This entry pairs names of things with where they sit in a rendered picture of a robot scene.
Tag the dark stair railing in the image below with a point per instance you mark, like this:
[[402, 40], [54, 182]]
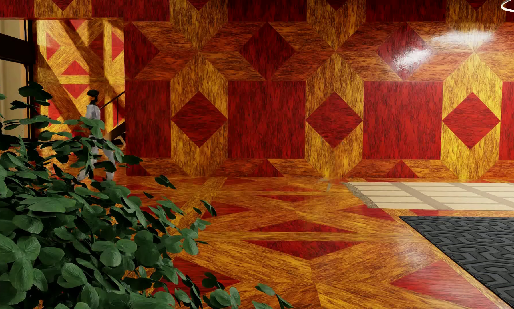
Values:
[[116, 112]]

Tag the beige striped rug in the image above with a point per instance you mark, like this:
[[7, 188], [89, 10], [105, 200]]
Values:
[[445, 195]]

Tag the green leafy plant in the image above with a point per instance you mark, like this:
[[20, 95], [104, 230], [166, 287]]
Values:
[[47, 223]]

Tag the dark grey patterned rug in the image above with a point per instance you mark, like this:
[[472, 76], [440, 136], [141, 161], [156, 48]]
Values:
[[484, 249]]

